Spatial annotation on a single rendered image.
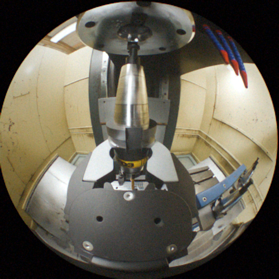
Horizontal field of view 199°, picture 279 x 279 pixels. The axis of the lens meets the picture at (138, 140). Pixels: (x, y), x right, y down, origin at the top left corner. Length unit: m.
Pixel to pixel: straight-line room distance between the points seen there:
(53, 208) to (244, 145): 1.84
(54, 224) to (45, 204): 0.20
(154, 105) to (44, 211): 1.32
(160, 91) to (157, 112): 0.16
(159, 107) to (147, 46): 0.44
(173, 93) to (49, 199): 1.42
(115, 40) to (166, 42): 0.08
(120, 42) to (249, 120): 1.02
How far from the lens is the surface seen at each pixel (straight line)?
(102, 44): 0.17
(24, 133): 1.03
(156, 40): 0.16
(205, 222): 0.24
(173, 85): 0.64
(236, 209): 1.12
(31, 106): 1.09
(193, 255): 0.87
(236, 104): 1.09
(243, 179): 0.44
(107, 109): 0.55
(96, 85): 0.64
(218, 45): 0.21
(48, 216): 1.02
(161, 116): 0.56
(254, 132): 1.00
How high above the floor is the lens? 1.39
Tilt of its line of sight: 29 degrees down
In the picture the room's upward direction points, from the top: 2 degrees clockwise
